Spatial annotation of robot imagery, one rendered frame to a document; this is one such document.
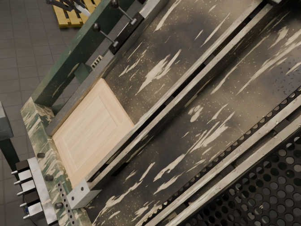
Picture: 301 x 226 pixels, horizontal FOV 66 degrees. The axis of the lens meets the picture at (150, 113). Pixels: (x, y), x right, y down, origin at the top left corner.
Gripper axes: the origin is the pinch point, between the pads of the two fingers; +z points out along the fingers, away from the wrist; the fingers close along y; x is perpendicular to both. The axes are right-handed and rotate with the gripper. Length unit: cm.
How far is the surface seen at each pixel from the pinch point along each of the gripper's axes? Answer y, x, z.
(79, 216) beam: 54, 63, 17
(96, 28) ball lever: 0.2, 9.8, 3.6
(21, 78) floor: 132, -133, 77
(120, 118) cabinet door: 17.2, 40.6, 17.8
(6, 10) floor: 133, -289, 85
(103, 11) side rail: -3.5, -8.5, 13.4
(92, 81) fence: 19.6, 16.9, 15.4
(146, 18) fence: -16.7, 14.7, 14.6
